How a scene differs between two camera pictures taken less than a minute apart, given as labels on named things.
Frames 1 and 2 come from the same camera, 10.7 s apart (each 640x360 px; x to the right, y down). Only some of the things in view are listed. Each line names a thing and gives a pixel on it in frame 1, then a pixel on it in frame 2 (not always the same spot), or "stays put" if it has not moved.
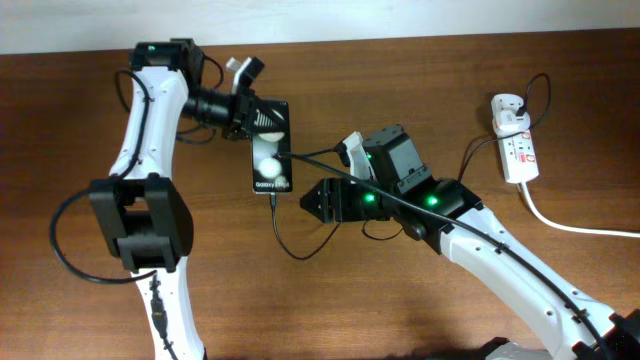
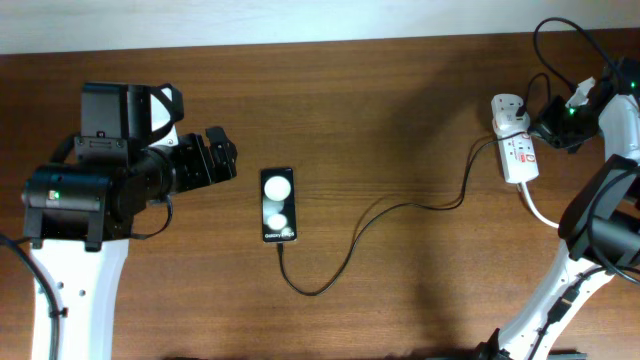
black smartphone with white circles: [271, 137] -> [278, 204]
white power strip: [516, 149] stays put
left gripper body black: [239, 124] -> [190, 166]
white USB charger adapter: [507, 122] stays put
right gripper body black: [360, 202] -> [568, 126]
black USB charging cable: [531, 86] -> [294, 286]
